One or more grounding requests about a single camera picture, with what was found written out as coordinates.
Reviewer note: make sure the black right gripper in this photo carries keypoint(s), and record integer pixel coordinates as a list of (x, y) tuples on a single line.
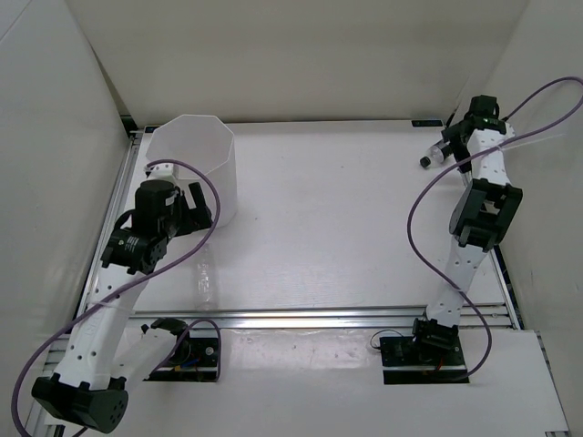
[(452, 135)]

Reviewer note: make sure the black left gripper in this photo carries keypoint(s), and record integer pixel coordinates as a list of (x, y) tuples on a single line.
[(195, 218)]

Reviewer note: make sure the black label plastic bottle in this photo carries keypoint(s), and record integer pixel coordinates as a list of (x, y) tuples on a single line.
[(436, 155)]

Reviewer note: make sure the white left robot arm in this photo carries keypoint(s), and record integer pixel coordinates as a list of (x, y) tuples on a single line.
[(91, 385)]

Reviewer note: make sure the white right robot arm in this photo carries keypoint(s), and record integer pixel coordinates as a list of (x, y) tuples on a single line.
[(479, 221)]

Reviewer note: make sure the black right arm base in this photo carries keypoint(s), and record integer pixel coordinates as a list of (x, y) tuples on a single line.
[(406, 363)]

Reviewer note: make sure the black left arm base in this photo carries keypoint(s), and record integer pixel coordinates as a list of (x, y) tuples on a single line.
[(193, 359)]

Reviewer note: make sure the white octagonal bin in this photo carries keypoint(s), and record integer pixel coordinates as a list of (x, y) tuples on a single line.
[(207, 144)]

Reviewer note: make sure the clear unlabeled plastic bottle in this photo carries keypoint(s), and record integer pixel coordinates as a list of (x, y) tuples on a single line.
[(205, 280)]

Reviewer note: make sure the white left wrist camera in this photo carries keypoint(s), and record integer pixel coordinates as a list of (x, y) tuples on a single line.
[(166, 172)]

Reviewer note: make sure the aluminium frame rail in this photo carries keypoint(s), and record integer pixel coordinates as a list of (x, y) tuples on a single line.
[(327, 247)]

